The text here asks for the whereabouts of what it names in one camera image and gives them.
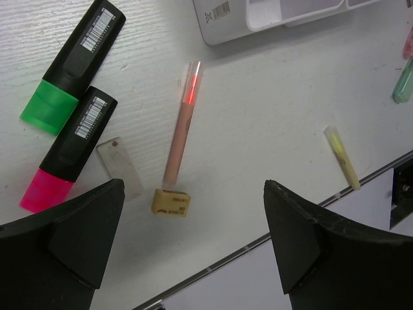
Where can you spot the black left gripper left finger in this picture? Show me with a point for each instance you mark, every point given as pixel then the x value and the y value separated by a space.
pixel 56 259

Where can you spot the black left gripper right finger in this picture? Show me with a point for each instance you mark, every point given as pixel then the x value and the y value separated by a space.
pixel 327 261

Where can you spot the black pink highlighter marker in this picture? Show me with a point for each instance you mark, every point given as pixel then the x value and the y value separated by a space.
pixel 70 151

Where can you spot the black green highlighter marker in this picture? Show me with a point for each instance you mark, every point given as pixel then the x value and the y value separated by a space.
pixel 74 68

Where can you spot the yellow pen with clear cap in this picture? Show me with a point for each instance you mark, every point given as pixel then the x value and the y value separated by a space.
pixel 338 148

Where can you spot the white left organizer box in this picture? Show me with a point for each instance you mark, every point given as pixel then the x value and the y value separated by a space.
pixel 222 21

